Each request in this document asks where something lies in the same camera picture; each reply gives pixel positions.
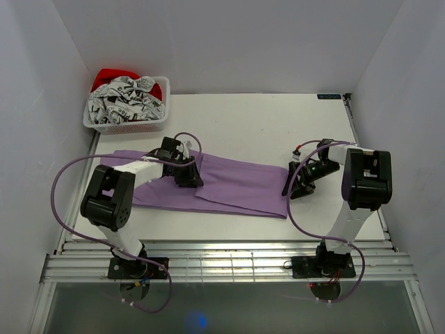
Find white plastic laundry basket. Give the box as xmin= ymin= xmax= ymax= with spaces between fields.
xmin=83 ymin=76 xmax=170 ymax=134

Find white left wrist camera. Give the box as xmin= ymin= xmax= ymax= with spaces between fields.
xmin=179 ymin=141 xmax=193 ymax=158

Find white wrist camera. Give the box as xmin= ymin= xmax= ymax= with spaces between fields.
xmin=292 ymin=145 xmax=302 ymax=161
xmin=179 ymin=141 xmax=193 ymax=158

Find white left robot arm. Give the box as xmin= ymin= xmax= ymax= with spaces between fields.
xmin=80 ymin=137 xmax=204 ymax=278

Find purple trousers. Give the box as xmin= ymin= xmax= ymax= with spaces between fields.
xmin=99 ymin=149 xmax=291 ymax=220

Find dark table label sticker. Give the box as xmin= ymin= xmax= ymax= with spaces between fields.
xmin=316 ymin=93 xmax=342 ymax=100

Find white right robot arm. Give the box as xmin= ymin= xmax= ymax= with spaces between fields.
xmin=282 ymin=138 xmax=393 ymax=280

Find red garment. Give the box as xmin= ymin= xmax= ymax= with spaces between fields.
xmin=90 ymin=68 xmax=163 ymax=100

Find black white printed garment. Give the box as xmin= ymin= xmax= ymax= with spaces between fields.
xmin=87 ymin=76 xmax=165 ymax=125

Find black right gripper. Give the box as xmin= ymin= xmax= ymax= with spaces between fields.
xmin=281 ymin=160 xmax=339 ymax=200

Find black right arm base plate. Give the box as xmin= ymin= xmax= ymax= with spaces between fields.
xmin=291 ymin=256 xmax=356 ymax=278

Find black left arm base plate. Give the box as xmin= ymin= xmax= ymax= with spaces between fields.
xmin=107 ymin=257 xmax=169 ymax=280

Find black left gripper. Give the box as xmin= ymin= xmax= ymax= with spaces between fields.
xmin=170 ymin=155 xmax=204 ymax=188

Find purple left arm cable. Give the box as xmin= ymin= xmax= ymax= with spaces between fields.
xmin=50 ymin=131 xmax=203 ymax=314

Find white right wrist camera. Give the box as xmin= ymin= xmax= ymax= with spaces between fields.
xmin=292 ymin=145 xmax=302 ymax=161

